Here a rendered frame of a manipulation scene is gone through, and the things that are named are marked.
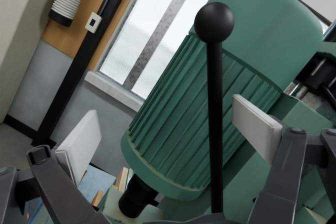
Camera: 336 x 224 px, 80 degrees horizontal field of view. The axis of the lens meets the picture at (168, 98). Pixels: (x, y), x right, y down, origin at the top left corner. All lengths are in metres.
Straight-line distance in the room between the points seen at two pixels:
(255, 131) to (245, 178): 0.20
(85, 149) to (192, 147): 0.16
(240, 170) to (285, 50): 0.19
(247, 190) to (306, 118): 0.14
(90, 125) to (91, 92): 1.66
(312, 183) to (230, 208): 0.13
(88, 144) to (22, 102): 2.02
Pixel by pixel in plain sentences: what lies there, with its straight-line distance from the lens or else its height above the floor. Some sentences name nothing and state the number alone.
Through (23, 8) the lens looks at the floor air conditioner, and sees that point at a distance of 1.70.
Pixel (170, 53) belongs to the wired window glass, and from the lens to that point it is 1.71.
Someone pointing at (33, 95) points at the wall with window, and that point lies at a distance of 2.11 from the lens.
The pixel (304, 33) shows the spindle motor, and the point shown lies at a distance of 0.30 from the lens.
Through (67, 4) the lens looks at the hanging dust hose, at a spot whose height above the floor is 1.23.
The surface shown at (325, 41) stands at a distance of 0.43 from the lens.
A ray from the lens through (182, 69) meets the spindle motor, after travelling 0.29.
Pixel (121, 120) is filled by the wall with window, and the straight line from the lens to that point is 1.82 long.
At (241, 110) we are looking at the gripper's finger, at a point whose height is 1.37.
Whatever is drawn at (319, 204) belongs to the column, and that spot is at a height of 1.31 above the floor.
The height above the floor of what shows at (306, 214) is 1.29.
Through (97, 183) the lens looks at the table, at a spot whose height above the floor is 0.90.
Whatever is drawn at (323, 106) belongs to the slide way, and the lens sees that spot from 0.42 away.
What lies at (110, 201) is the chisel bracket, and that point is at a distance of 0.46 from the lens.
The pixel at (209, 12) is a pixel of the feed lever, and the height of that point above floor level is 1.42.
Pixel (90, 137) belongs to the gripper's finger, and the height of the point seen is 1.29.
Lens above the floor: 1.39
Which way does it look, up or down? 13 degrees down
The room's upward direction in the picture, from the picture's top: 33 degrees clockwise
